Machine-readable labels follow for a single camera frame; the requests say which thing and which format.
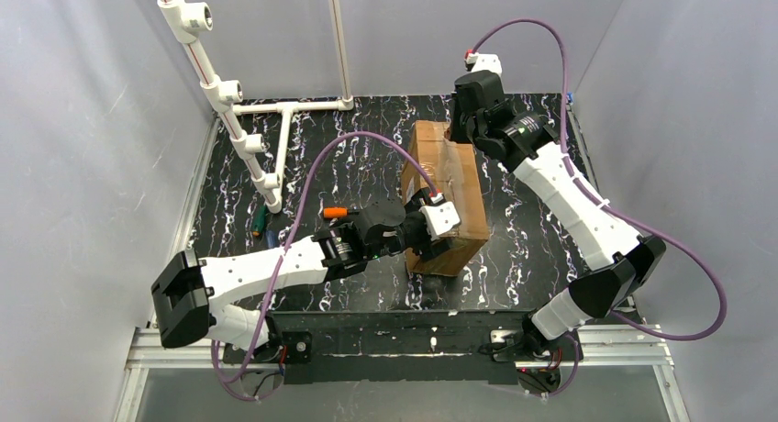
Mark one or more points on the brown cardboard express box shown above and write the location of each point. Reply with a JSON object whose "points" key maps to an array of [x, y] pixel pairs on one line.
{"points": [[453, 169]]}

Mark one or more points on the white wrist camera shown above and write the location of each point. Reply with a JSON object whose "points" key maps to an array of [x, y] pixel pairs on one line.
{"points": [[483, 62], [440, 215]]}

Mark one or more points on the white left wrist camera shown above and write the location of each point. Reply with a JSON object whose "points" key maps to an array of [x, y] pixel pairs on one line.
{"points": [[440, 215]]}

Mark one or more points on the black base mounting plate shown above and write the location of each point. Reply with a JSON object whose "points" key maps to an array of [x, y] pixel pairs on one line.
{"points": [[435, 345]]}

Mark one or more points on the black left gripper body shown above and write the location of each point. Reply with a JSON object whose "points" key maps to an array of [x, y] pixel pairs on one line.
{"points": [[416, 234]]}

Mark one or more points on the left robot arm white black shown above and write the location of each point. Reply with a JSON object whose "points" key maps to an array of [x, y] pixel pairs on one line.
{"points": [[196, 297]]}

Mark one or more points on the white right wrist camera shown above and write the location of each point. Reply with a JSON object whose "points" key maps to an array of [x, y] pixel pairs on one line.
{"points": [[483, 62]]}

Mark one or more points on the blue red small screwdriver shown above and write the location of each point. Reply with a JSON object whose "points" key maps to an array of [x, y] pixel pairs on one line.
{"points": [[271, 239]]}

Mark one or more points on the orange handled screwdriver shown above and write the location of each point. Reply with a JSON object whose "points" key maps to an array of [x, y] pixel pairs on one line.
{"points": [[338, 212]]}

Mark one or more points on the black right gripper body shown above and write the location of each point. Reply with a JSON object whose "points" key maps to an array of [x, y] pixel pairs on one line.
{"points": [[464, 127]]}

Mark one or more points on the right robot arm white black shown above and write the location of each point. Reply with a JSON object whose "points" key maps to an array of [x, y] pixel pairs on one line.
{"points": [[529, 146]]}

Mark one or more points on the green handled tool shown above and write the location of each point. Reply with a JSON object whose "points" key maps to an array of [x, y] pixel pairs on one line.
{"points": [[259, 222]]}

